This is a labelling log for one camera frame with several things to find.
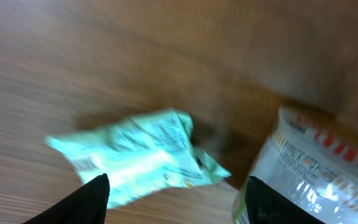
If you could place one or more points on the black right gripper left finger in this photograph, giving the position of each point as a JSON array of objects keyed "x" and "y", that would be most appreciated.
[{"x": 86, "y": 205}]

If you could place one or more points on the light blue candy packet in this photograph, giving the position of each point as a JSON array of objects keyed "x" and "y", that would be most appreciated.
[{"x": 140, "y": 154}]

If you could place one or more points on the cup noodles container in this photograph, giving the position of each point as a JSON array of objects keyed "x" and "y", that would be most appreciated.
[{"x": 308, "y": 165}]

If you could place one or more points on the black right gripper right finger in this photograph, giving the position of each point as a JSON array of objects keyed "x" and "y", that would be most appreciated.
[{"x": 266, "y": 206}]

